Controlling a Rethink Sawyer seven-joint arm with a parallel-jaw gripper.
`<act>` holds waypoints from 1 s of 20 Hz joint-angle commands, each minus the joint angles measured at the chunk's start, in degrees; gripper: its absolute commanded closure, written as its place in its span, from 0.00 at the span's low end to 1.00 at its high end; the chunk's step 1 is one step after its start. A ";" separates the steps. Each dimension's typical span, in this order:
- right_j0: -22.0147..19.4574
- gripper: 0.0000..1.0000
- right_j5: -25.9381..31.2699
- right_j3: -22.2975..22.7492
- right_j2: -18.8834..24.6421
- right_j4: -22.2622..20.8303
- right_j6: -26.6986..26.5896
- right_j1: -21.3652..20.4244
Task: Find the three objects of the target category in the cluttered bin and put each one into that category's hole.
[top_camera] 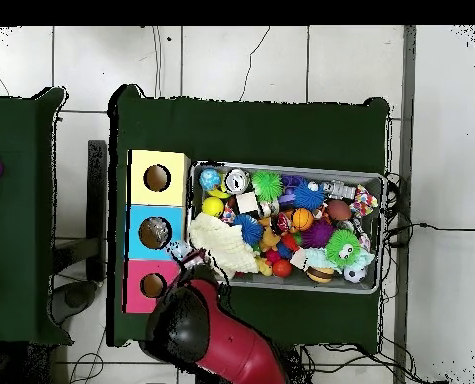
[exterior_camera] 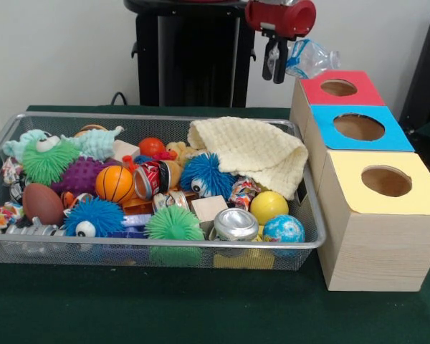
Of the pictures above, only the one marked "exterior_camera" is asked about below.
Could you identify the blue spiky ball with eye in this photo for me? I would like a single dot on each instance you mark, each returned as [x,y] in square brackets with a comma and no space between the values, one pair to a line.
[96,215]

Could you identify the yellow ball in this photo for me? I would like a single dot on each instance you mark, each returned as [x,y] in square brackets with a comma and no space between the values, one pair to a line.
[268,208]

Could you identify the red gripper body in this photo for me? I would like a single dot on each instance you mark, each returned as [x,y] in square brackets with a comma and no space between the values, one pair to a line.
[283,19]

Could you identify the green spiky ball with eyes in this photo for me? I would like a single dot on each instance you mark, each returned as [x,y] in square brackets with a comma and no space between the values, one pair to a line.
[48,161]

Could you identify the brown football toy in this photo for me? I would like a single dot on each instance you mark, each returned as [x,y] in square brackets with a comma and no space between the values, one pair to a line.
[43,204]

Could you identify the purple spiky ball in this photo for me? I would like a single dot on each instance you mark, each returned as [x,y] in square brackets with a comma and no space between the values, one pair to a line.
[80,175]

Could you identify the blue globe ball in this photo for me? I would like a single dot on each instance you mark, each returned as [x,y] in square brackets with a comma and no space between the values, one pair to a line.
[284,229]

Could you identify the orange basketball toy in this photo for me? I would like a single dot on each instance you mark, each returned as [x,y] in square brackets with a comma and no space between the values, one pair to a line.
[115,183]

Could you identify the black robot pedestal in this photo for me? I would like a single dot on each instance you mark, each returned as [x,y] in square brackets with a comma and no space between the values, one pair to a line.
[200,53]

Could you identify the crushed clear plastic bottle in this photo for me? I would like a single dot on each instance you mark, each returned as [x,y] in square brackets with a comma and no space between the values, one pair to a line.
[308,57]

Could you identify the crushed silver can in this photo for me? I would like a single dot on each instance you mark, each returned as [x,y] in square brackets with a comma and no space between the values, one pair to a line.
[235,224]

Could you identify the cream waffle cloth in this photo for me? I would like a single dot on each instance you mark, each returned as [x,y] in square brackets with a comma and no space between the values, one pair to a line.
[258,150]

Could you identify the black panel on stand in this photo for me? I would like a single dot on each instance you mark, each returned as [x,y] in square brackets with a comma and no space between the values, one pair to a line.
[426,71]

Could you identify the dark green tablecloth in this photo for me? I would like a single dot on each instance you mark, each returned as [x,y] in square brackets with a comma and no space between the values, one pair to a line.
[165,308]

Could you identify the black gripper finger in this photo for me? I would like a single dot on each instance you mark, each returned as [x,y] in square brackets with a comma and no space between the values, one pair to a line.
[268,61]
[280,61]

